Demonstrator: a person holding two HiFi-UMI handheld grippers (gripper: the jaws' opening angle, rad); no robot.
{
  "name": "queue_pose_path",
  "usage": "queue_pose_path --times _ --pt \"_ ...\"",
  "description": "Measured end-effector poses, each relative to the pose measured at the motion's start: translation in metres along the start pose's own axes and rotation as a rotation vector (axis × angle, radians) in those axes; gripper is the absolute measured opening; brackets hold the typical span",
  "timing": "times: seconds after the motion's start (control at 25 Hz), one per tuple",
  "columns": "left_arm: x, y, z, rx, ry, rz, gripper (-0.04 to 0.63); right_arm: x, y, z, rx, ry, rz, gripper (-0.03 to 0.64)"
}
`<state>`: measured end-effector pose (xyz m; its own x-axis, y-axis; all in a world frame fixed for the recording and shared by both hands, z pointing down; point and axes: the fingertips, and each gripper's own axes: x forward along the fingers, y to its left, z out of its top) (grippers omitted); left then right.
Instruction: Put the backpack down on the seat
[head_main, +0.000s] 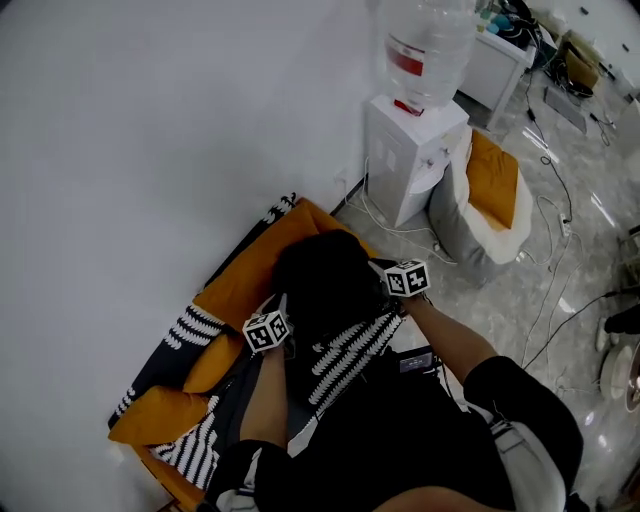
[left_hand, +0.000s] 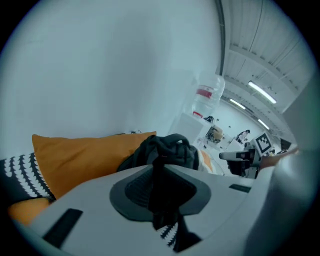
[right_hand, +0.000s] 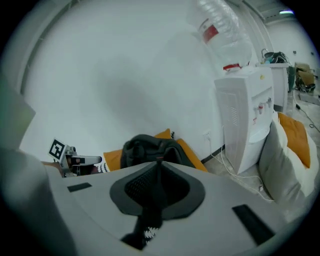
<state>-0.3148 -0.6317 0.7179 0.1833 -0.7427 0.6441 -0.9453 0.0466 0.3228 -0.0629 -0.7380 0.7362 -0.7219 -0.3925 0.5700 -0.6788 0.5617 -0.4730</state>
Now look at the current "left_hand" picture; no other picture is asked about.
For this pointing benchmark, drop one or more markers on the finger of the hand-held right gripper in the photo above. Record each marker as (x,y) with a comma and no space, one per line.
(232,155)

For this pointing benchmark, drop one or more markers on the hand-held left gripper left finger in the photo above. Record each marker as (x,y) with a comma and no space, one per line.
(95,205)

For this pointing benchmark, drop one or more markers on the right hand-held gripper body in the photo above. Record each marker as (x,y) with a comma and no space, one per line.
(262,145)

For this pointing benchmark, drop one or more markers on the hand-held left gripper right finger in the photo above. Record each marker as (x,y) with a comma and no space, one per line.
(225,200)

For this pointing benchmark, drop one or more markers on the dark grey garment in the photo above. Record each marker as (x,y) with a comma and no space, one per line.
(165,150)

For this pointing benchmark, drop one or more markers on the person's right forearm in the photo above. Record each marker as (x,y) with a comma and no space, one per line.
(277,158)

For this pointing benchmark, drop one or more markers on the long ceiling light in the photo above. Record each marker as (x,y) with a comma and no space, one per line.
(263,124)
(262,91)
(237,103)

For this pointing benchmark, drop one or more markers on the cardboard box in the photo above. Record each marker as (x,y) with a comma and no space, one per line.
(216,133)

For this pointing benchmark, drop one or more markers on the white cabinet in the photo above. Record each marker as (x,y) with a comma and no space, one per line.
(202,128)

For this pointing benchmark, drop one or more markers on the orange cushion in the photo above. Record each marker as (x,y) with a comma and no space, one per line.
(87,155)
(27,207)

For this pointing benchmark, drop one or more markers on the black white patterned blanket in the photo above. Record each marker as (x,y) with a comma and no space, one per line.
(170,233)

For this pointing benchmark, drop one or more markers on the black white patterned cushion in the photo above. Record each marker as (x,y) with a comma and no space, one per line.
(20,175)

